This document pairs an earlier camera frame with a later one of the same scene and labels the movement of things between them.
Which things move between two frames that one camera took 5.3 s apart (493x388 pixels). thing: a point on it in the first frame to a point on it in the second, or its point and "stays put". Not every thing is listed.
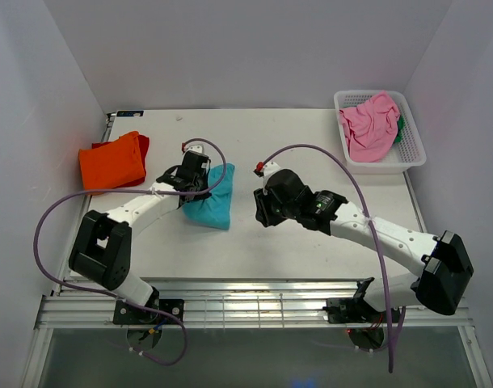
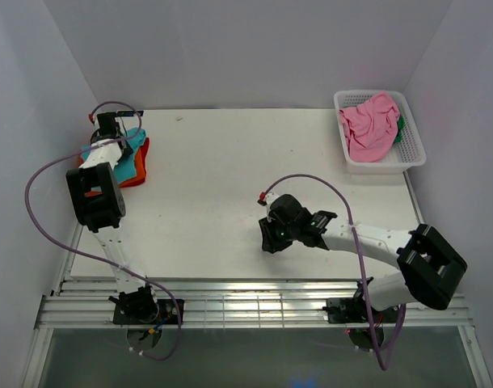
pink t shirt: x=371 y=128 stays put
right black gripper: x=263 y=215 to x=270 y=243
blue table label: x=136 y=113 stays put
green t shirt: x=401 y=124 stays put
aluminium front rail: x=262 y=305 stays put
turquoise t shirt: x=213 y=209 to x=126 y=169
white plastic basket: x=406 y=154 stays put
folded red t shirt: x=145 y=143 stays put
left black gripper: x=205 y=194 to x=128 y=151
